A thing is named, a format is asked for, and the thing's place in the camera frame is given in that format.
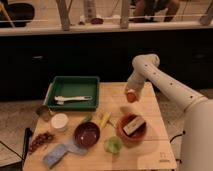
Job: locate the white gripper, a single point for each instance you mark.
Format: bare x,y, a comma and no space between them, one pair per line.
135,84

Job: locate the red apple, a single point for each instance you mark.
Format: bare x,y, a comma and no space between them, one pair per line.
131,97

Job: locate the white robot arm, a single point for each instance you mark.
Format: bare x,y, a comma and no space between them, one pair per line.
197,141

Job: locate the wooden block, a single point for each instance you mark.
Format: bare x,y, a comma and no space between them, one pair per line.
136,125

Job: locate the terracotta bowl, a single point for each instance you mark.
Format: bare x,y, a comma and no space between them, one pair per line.
132,139

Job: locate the green vegetable piece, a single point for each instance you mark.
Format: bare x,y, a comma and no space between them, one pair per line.
87,118

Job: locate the green cup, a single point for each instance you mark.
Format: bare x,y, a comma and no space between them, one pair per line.
113,145

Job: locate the dark red bowl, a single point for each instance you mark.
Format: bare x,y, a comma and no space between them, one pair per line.
86,135

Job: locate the green plastic tray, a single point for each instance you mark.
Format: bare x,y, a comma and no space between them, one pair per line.
72,86

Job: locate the white spatula utensil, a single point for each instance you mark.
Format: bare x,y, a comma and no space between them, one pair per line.
61,99

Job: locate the white round container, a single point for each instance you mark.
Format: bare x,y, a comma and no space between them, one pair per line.
59,122

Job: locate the red grapes bunch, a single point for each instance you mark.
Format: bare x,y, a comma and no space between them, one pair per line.
39,140

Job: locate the black chair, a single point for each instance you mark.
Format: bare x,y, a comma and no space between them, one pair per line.
20,13

